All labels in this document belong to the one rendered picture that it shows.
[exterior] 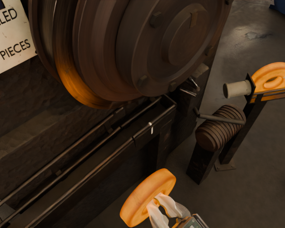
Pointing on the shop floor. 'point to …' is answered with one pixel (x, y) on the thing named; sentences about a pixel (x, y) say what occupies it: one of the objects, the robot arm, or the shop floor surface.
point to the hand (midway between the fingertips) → (149, 195)
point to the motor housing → (212, 141)
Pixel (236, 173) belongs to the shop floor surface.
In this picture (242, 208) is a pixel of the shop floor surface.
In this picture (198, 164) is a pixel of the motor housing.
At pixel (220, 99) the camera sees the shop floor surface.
